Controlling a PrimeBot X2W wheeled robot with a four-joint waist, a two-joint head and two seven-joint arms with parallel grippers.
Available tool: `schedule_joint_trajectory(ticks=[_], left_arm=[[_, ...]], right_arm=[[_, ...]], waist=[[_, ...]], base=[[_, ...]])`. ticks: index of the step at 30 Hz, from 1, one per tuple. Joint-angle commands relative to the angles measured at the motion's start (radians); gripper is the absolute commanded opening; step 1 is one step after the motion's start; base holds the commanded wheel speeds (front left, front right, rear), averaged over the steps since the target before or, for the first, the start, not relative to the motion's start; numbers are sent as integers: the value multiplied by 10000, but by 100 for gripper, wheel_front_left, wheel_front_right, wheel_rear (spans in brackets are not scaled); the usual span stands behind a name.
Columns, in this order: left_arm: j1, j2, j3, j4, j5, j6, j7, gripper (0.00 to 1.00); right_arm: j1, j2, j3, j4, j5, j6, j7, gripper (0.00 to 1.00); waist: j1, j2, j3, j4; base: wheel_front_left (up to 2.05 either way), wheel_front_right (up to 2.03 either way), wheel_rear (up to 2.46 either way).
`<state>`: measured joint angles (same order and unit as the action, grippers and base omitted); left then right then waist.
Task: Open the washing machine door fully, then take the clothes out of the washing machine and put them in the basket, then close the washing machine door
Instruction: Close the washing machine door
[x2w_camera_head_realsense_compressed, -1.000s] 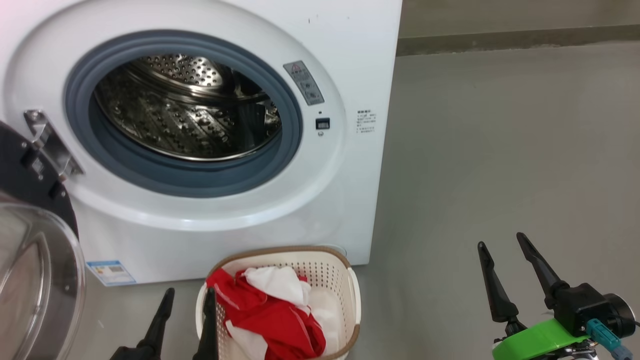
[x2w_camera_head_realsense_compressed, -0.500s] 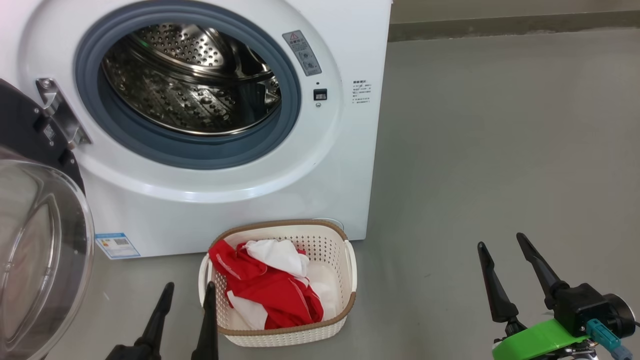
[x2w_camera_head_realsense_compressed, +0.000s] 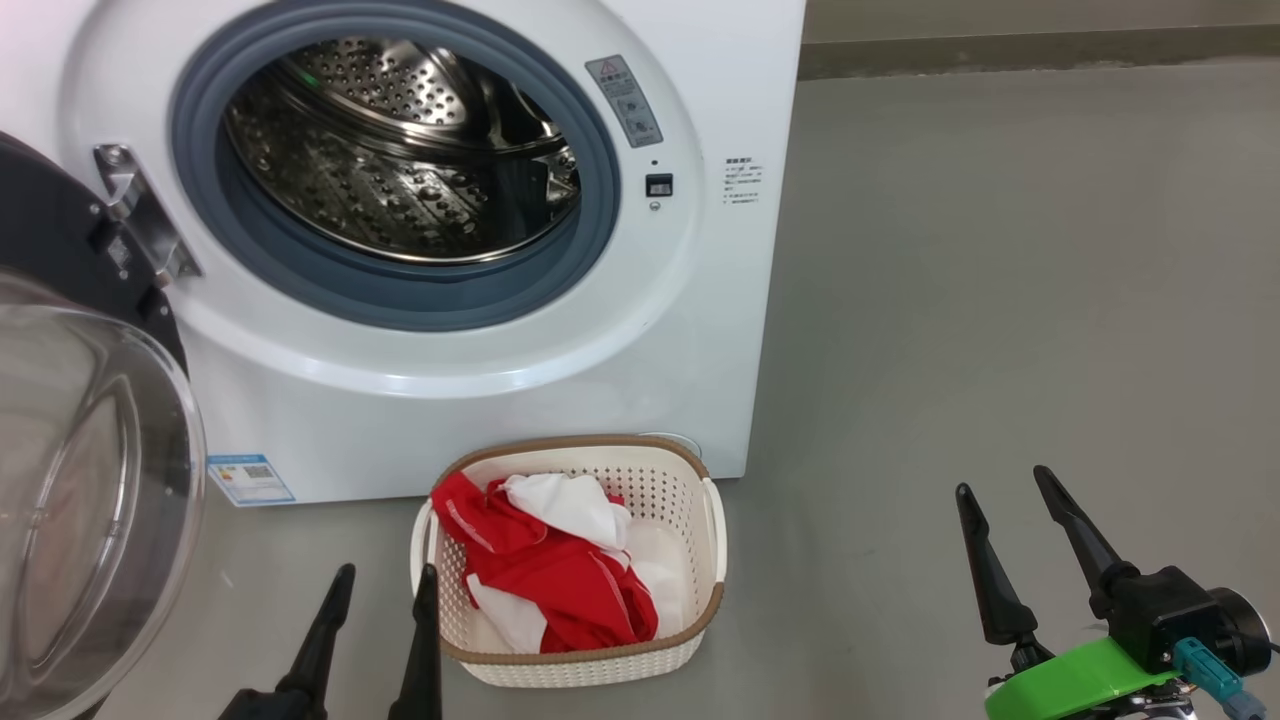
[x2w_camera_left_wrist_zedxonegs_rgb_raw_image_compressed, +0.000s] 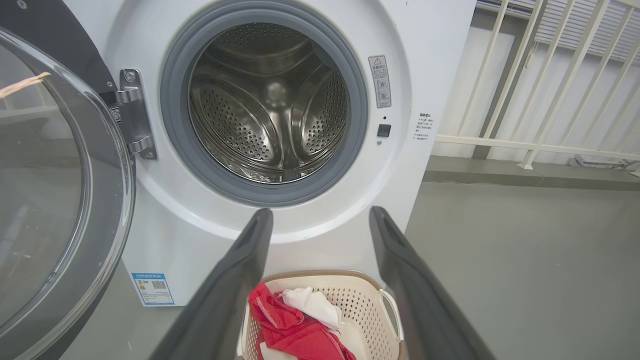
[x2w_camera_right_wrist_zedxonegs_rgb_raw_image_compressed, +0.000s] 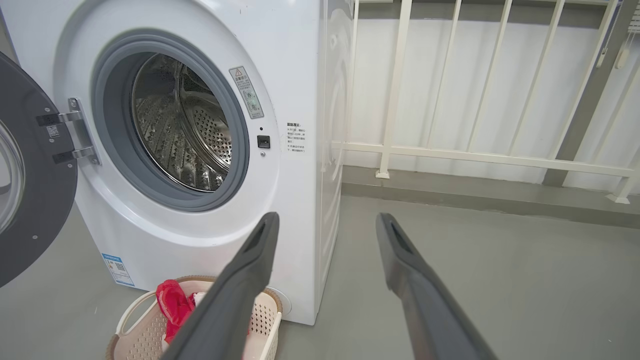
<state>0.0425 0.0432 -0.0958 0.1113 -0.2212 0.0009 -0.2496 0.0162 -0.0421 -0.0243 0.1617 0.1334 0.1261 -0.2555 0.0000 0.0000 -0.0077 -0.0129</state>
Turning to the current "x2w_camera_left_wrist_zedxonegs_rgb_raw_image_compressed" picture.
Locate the black door latch socket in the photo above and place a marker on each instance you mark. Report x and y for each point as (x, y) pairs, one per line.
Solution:
(384, 130)

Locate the white slatted blind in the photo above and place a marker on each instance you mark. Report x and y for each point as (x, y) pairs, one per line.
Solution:
(575, 25)

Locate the blue energy label sticker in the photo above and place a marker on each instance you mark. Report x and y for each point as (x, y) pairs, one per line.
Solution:
(152, 289)

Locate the metal washer door hinge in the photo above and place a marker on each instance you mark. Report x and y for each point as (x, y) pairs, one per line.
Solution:
(135, 115)

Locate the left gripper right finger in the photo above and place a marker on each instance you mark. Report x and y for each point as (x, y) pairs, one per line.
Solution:
(425, 320)

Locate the cream perforated laundry basket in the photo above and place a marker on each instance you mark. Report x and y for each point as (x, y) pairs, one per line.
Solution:
(365, 300)

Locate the stainless steel washer drum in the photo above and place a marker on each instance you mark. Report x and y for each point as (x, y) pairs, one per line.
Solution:
(265, 110)

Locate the grey rubber door gasket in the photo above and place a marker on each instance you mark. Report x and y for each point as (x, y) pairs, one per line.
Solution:
(175, 130)

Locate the black round glass washer door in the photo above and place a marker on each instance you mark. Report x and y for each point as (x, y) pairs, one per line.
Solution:
(60, 200)

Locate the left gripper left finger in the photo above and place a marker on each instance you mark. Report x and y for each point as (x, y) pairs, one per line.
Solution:
(225, 310)

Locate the red and white garment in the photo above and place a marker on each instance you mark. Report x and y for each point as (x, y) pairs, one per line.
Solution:
(290, 335)

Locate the small printed text label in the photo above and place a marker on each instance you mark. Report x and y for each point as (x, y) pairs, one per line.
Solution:
(423, 126)

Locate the grey warning sticker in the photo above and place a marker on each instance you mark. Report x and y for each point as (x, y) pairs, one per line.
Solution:
(380, 81)

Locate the white front-load washing machine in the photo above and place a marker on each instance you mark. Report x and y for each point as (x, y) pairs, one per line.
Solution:
(350, 225)

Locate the white metal railing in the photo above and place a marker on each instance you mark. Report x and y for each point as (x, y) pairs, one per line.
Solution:
(500, 141)

